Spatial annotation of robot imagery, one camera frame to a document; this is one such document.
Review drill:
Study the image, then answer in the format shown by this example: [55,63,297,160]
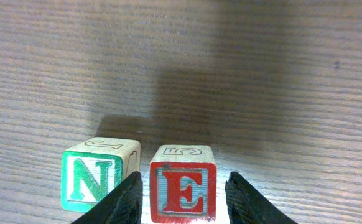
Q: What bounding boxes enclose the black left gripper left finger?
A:
[72,171,143,224]

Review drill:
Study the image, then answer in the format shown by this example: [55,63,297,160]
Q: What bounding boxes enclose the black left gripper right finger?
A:
[225,171,297,224]

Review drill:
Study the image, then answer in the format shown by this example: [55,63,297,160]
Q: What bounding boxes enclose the green N block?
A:
[60,137,141,212]

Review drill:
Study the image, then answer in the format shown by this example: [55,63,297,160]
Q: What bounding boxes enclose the red E block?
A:
[149,144,217,223]

